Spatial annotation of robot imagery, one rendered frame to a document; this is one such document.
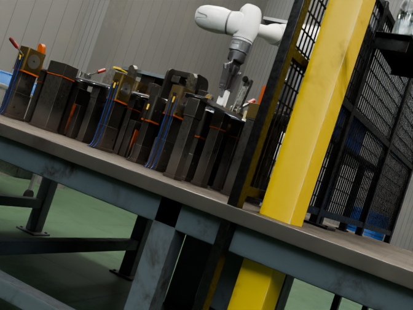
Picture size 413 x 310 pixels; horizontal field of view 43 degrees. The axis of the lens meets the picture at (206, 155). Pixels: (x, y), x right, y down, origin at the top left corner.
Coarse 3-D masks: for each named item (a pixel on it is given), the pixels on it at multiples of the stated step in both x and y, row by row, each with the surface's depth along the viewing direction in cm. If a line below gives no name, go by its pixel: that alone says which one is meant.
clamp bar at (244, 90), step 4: (244, 76) 234; (244, 80) 233; (248, 80) 235; (252, 80) 235; (244, 84) 236; (248, 84) 234; (244, 88) 236; (248, 88) 234; (240, 92) 235; (244, 92) 235; (248, 92) 235; (240, 96) 236; (244, 96) 233; (236, 100) 235; (240, 100) 235; (244, 100) 234; (236, 104) 235; (240, 104) 233; (232, 108) 234; (236, 112) 233
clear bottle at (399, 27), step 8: (408, 0) 187; (400, 8) 188; (408, 8) 186; (400, 16) 187; (408, 16) 185; (400, 24) 186; (408, 24) 185; (392, 32) 188; (400, 32) 185; (408, 32) 186
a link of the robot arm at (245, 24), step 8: (248, 8) 219; (256, 8) 219; (232, 16) 220; (240, 16) 219; (248, 16) 218; (256, 16) 219; (232, 24) 220; (240, 24) 218; (248, 24) 218; (256, 24) 219; (232, 32) 221; (240, 32) 219; (248, 32) 218; (256, 32) 221; (248, 40) 219
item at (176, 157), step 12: (192, 108) 179; (204, 108) 182; (192, 120) 179; (180, 132) 181; (192, 132) 181; (180, 144) 180; (180, 156) 179; (168, 168) 180; (180, 168) 180; (180, 180) 181
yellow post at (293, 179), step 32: (352, 0) 143; (320, 32) 146; (352, 32) 142; (320, 64) 145; (352, 64) 148; (320, 96) 143; (288, 128) 146; (320, 128) 141; (288, 160) 144; (320, 160) 147; (288, 192) 142; (256, 288) 142
